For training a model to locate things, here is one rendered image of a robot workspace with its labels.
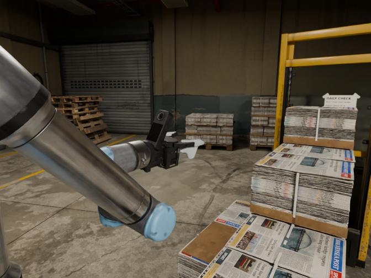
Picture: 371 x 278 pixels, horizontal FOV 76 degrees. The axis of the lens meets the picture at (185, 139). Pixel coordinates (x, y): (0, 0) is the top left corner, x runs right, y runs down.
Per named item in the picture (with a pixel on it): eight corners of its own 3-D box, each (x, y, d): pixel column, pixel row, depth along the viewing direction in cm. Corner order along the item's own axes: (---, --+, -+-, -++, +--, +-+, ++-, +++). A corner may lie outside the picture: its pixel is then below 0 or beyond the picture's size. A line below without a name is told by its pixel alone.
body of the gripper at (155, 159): (162, 158, 78) (132, 166, 68) (164, 132, 75) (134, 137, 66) (180, 165, 73) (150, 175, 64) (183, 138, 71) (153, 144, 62)
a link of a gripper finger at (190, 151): (201, 156, 78) (175, 157, 74) (203, 138, 76) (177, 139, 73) (206, 159, 75) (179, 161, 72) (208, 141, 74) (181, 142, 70)
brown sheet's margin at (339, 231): (249, 212, 111) (249, 203, 110) (266, 191, 134) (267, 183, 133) (347, 239, 90) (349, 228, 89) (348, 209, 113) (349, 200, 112)
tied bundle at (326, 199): (248, 213, 111) (251, 165, 106) (266, 191, 135) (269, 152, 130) (346, 240, 90) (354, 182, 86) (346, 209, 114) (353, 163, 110)
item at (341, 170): (253, 165, 106) (254, 163, 106) (270, 153, 130) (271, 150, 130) (353, 182, 86) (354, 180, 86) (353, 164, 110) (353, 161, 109)
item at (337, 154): (271, 153, 129) (271, 151, 129) (282, 143, 153) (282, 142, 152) (355, 164, 109) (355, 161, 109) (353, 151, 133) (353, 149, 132)
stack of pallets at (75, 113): (78, 137, 765) (74, 95, 740) (105, 138, 750) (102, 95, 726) (48, 145, 636) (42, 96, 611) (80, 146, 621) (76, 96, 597)
